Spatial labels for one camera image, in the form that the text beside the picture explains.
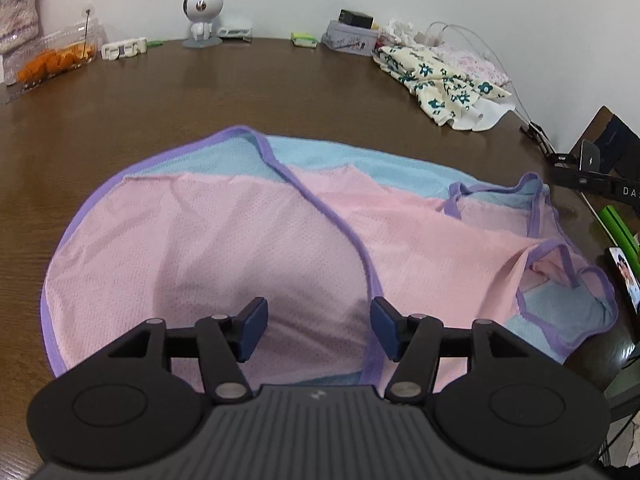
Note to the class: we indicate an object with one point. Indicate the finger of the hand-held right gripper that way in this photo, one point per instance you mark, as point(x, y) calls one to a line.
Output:
point(567, 178)

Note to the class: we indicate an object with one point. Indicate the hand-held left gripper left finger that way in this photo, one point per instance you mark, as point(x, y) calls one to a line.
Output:
point(252, 327)

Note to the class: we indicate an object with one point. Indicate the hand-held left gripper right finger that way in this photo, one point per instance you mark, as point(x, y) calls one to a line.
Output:
point(385, 327)

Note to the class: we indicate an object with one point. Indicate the pink mesh tank top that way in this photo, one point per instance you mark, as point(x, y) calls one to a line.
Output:
point(200, 240)

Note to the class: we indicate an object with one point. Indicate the pink floral white dress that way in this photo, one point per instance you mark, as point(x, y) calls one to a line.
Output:
point(475, 62)

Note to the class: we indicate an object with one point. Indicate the cream floral garment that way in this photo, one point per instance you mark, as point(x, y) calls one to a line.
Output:
point(440, 80)

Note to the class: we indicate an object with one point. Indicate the green plastic object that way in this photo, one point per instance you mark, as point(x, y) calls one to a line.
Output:
point(622, 232)

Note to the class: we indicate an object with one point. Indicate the cardboard box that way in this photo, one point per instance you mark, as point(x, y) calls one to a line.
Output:
point(615, 135)

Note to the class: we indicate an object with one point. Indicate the smartphone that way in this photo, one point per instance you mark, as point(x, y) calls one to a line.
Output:
point(625, 280)

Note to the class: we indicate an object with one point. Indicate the white crumpled tissue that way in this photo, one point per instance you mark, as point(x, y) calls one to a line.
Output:
point(402, 31)

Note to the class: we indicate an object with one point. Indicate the grey tin box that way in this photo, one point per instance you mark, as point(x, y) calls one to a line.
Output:
point(350, 40)

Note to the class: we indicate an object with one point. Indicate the green snack packet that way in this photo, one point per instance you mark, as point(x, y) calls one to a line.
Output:
point(304, 40)

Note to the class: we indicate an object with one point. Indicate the white flat plastic holder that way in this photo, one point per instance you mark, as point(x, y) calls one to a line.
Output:
point(234, 32)

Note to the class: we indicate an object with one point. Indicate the white plastic clip holder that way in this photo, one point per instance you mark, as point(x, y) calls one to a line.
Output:
point(124, 49)

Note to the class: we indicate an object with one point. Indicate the thin metal stick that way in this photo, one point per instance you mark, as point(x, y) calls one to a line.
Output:
point(87, 30)

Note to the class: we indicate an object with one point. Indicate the clear plastic container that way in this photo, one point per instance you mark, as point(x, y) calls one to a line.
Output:
point(55, 45)

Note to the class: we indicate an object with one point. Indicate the white robot-shaped camera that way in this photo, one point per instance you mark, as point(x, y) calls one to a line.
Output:
point(202, 10)

